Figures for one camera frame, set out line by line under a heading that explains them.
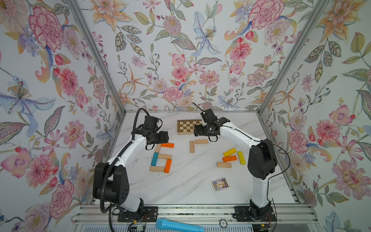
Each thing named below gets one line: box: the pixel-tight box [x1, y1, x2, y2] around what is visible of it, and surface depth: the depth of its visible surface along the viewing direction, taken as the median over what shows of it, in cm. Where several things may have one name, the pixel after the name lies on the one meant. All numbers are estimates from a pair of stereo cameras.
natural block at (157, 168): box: [149, 165, 165, 173], surface depth 91 cm
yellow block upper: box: [223, 147, 237, 158], surface depth 98 cm
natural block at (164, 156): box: [157, 153, 172, 160], surface depth 97 cm
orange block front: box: [164, 158, 172, 174], surface depth 93 cm
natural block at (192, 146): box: [189, 140, 195, 154], surface depth 103 cm
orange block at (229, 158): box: [222, 155, 238, 163], surface depth 95 cm
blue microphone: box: [155, 218, 205, 232], surface depth 71 cm
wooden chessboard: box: [176, 118, 203, 135], surface depth 109 cm
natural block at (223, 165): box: [216, 161, 232, 169], surface depth 93 cm
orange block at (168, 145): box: [160, 143, 175, 148], surface depth 103 cm
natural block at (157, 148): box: [154, 143, 162, 153], surface depth 100 cm
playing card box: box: [211, 177, 230, 193], surface depth 84 cm
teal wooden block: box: [150, 152, 159, 167], surface depth 97 cm
